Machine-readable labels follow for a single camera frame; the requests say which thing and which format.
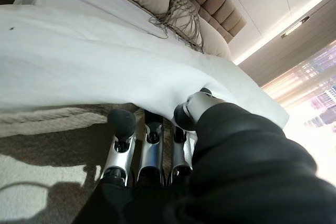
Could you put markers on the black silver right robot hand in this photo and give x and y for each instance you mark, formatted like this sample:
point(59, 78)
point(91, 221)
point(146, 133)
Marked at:
point(236, 169)

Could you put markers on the white duvet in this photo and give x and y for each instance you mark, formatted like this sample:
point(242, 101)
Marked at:
point(92, 64)

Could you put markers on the ceiling light fixture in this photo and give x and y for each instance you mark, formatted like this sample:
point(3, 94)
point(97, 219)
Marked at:
point(294, 27)

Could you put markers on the woven fringed cushion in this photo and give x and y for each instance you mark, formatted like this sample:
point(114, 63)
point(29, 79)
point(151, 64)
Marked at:
point(183, 11)

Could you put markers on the brown tufted headboard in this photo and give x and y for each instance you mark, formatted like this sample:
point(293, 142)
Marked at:
point(215, 1)

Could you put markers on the white fringed blanket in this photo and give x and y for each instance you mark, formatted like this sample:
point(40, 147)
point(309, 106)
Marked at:
point(39, 171)

